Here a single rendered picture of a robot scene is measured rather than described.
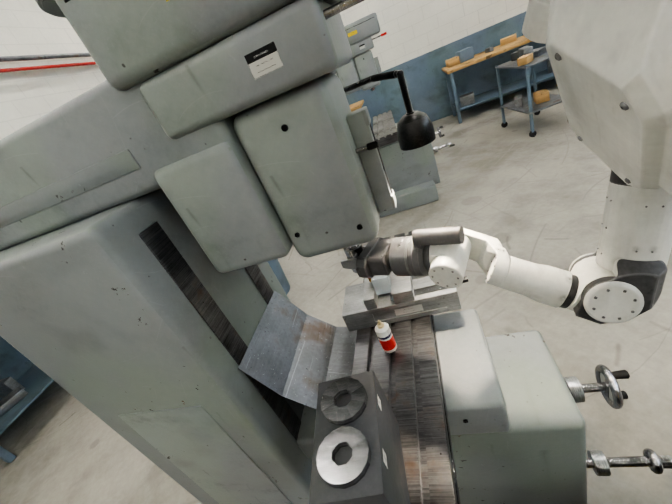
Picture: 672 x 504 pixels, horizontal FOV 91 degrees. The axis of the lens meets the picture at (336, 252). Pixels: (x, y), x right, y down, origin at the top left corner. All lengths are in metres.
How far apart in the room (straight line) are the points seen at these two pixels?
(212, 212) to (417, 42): 6.67
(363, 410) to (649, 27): 0.59
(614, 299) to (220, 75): 0.72
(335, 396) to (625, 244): 0.55
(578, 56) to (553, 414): 0.87
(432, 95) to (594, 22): 6.93
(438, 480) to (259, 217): 0.61
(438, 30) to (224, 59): 6.70
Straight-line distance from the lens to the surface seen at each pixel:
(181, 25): 0.62
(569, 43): 0.38
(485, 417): 0.97
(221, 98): 0.62
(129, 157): 0.76
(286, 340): 1.07
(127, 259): 0.76
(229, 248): 0.74
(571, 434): 1.09
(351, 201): 0.63
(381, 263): 0.73
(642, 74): 0.34
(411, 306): 1.01
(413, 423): 0.84
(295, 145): 0.62
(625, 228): 0.68
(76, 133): 0.82
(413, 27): 7.18
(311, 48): 0.57
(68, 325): 0.98
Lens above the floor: 1.64
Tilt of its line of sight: 28 degrees down
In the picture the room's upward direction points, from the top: 24 degrees counter-clockwise
